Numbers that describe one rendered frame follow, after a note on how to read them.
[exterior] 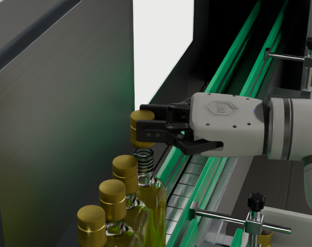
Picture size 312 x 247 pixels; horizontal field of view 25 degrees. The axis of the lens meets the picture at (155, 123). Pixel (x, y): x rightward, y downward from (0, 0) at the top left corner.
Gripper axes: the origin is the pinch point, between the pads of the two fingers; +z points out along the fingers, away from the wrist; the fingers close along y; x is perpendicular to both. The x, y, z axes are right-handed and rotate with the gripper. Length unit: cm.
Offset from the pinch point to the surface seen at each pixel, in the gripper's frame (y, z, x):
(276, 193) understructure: -92, -29, 78
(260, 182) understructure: -93, -24, 75
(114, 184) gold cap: 10.9, 3.9, 2.8
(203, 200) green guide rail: -20.0, -7.4, 28.0
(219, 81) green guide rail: -60, -10, 24
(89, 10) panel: -13.9, 10.6, -10.6
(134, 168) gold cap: 6.5, 1.8, 3.2
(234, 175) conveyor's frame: -37, -14, 34
